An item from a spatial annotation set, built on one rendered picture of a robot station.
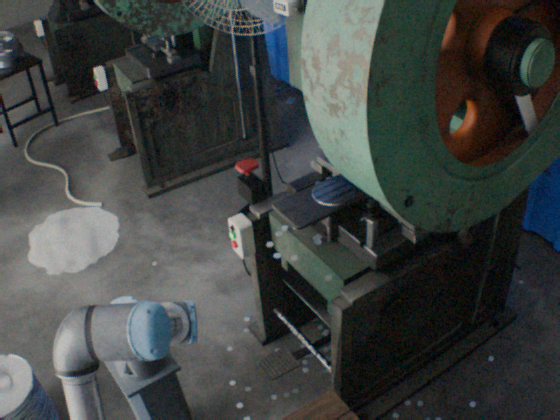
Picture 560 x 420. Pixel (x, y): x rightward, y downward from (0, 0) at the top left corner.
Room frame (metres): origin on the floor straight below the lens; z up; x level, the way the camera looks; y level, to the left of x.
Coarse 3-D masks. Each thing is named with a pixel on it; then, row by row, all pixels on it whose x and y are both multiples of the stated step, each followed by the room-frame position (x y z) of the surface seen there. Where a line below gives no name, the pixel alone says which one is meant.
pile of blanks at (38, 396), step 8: (32, 384) 1.07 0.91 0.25; (40, 384) 1.13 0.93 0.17; (32, 392) 1.04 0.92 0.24; (40, 392) 1.08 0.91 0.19; (32, 400) 1.02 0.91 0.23; (40, 400) 1.05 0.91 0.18; (48, 400) 1.09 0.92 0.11; (24, 408) 0.98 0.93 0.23; (32, 408) 1.00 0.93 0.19; (40, 408) 1.02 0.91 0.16; (48, 408) 1.06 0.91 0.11; (56, 408) 1.13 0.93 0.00; (8, 416) 0.93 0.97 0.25; (16, 416) 0.95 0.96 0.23; (24, 416) 0.96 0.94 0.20; (32, 416) 0.98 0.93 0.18; (40, 416) 1.01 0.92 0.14; (48, 416) 1.04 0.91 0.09; (56, 416) 1.08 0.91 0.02
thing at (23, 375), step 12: (0, 360) 1.17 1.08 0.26; (12, 360) 1.17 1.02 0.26; (24, 360) 1.17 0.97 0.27; (0, 372) 1.11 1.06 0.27; (12, 372) 1.11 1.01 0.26; (24, 372) 1.11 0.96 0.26; (0, 384) 1.05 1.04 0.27; (12, 384) 1.06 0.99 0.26; (24, 384) 1.06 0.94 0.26; (0, 396) 1.00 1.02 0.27; (12, 396) 1.01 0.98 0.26; (24, 396) 1.01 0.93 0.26; (0, 408) 0.96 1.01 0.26; (12, 408) 0.96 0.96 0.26
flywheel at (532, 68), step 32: (480, 0) 1.01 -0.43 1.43; (512, 0) 1.07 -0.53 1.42; (448, 32) 0.99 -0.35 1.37; (480, 32) 0.98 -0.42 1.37; (512, 32) 0.93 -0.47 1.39; (544, 32) 0.95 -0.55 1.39; (448, 64) 0.97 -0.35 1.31; (480, 64) 0.96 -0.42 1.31; (512, 64) 0.90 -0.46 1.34; (544, 64) 0.92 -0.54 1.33; (448, 96) 0.97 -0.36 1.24; (480, 96) 1.03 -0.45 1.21; (512, 96) 1.09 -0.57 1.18; (544, 96) 1.13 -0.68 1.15; (448, 128) 0.97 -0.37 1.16; (480, 128) 1.03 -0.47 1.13; (512, 128) 1.10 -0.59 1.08; (480, 160) 1.03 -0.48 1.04
